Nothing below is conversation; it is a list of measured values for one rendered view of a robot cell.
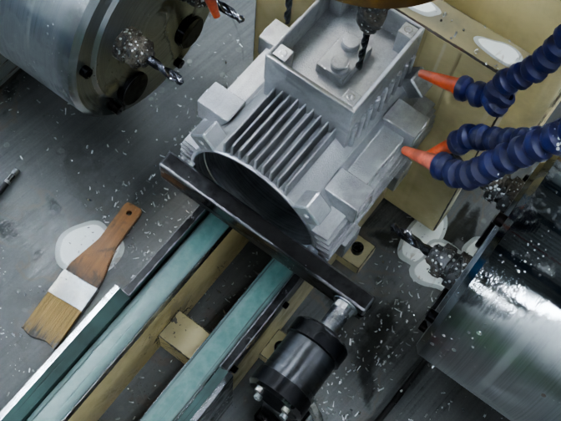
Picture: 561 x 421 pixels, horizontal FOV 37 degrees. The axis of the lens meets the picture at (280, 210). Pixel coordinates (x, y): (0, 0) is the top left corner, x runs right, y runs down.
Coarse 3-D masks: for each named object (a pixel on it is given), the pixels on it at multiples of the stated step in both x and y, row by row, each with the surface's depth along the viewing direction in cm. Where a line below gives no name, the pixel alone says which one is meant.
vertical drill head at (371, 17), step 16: (288, 0) 70; (336, 0) 59; (352, 0) 59; (368, 0) 59; (384, 0) 59; (400, 0) 59; (416, 0) 59; (432, 0) 60; (288, 16) 72; (368, 16) 63; (384, 16) 63; (368, 32) 65
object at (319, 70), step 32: (320, 0) 80; (288, 32) 78; (320, 32) 82; (352, 32) 82; (384, 32) 82; (416, 32) 79; (288, 64) 78; (320, 64) 79; (352, 64) 79; (384, 64) 81; (320, 96) 76; (384, 96) 80; (352, 128) 78
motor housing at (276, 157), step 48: (240, 96) 84; (288, 96) 79; (192, 144) 83; (240, 144) 78; (288, 144) 78; (336, 144) 80; (384, 144) 83; (240, 192) 92; (288, 192) 77; (336, 240) 81
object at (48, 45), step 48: (0, 0) 83; (48, 0) 80; (96, 0) 79; (144, 0) 85; (192, 0) 89; (0, 48) 89; (48, 48) 82; (96, 48) 83; (144, 48) 85; (96, 96) 89; (144, 96) 99
